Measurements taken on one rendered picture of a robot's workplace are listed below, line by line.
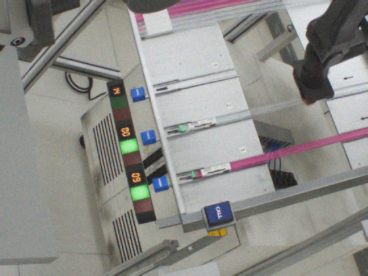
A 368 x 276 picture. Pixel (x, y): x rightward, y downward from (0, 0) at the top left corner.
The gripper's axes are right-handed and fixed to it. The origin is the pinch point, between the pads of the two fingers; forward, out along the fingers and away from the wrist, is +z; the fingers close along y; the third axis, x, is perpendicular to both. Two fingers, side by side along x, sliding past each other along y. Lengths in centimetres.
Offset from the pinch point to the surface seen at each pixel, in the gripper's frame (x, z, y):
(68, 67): 56, 37, 49
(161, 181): 35.8, -1.2, -10.7
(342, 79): -10.2, 0.9, 3.3
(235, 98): 15.9, 0.4, 4.7
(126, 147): 41.4, 0.8, -0.4
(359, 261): -55, 186, -6
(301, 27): -5.9, 0.9, 20.0
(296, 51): -61, 182, 125
